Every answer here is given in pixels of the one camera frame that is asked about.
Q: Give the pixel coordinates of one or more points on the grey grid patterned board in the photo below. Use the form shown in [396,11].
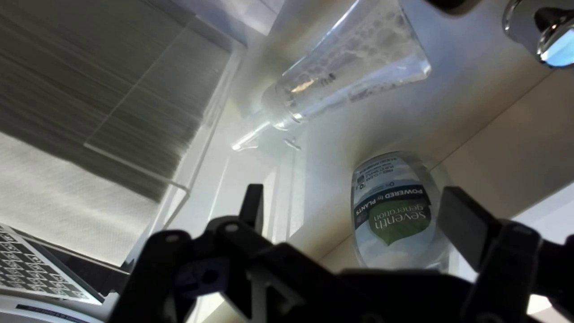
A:
[36,270]

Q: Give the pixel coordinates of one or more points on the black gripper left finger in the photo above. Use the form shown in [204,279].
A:
[253,209]

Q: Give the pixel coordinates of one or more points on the dish soap bottle green cap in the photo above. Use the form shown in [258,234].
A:
[387,203]

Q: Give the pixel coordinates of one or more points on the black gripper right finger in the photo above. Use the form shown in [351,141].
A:
[466,227]

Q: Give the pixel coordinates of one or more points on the clear plastic spray bottle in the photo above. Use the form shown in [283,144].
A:
[346,65]

